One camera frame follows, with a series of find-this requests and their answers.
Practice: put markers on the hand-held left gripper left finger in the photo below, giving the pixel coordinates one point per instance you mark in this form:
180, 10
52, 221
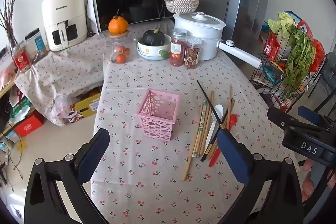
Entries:
96, 146

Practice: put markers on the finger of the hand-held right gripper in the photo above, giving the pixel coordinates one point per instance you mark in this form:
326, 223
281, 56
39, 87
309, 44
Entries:
312, 115
282, 120

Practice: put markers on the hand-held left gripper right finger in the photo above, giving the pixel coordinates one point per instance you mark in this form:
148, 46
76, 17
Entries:
231, 155

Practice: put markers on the wooden chopstick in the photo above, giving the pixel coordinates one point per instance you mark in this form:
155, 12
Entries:
227, 115
188, 170
209, 106
230, 96
207, 132

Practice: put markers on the red plastic spoon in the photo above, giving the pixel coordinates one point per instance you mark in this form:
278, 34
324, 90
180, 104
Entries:
233, 119

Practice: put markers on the paper-wrapped chopstick pair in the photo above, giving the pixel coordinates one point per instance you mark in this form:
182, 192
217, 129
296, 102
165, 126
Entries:
201, 124

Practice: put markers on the white plastic spoon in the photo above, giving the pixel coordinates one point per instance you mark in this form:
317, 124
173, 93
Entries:
216, 113

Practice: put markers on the pink perforated utensil basket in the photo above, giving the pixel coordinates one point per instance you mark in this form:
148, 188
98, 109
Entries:
157, 119

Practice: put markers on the person's right hand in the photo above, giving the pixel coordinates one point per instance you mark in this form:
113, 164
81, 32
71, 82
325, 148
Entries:
307, 182

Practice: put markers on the printed snack packet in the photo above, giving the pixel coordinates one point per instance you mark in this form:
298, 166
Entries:
74, 117

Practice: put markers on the black chair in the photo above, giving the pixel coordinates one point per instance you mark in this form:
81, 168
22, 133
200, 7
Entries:
328, 77

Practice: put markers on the yellow cardboard box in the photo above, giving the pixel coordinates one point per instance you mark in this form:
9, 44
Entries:
89, 106

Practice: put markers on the clear plastic bag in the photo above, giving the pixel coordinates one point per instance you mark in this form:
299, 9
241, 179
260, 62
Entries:
61, 106

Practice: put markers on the bunch of coriander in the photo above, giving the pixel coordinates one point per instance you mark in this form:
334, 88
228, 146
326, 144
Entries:
299, 61

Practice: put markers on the red plastic bag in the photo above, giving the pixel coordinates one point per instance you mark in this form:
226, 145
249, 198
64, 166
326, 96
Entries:
271, 48
319, 53

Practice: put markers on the red gift box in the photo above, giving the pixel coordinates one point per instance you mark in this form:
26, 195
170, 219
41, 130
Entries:
29, 125

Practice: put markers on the cherry print cabinet cloth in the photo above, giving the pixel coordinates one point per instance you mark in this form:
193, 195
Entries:
65, 69

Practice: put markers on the green white bag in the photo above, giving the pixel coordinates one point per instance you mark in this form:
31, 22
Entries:
19, 111

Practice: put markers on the small tangerine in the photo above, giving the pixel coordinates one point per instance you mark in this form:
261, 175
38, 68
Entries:
127, 51
120, 58
120, 49

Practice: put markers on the napa cabbage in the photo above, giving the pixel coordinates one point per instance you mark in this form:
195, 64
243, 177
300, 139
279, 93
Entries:
281, 23

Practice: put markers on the blue cardboard box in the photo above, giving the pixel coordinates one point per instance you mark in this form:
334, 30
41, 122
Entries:
291, 16

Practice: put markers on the glass jar with wooden lid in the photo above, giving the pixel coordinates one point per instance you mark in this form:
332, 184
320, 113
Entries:
116, 41

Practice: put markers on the jar of dried fruit rings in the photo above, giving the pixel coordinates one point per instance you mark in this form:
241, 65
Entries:
192, 56

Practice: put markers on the white floral bowl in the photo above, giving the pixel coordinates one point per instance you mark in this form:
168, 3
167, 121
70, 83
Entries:
149, 52

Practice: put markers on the small green lime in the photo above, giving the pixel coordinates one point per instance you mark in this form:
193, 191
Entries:
164, 54

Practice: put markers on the red label glass jar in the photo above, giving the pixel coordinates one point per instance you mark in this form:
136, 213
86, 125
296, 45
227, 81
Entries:
22, 58

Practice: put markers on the jar of red dried berries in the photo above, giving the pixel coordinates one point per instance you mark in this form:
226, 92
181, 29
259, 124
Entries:
177, 53

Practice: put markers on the white electric cooking pot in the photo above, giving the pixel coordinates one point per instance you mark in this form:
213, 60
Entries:
199, 35

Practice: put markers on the black lidded clear container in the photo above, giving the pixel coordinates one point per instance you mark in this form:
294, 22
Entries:
38, 41

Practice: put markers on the dark green pumpkin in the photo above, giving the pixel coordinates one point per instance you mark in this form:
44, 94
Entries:
153, 38

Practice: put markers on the large orange with stem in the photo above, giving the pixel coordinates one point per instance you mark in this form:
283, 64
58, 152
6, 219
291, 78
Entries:
118, 25

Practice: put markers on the cream air fryer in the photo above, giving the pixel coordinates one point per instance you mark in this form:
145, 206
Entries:
64, 19

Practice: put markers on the black microwave oven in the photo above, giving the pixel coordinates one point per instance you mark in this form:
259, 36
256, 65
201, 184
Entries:
131, 3

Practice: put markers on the woven lidded basket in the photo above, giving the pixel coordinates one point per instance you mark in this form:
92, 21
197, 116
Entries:
181, 3

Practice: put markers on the dry twigs bunch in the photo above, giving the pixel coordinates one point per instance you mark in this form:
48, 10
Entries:
9, 11

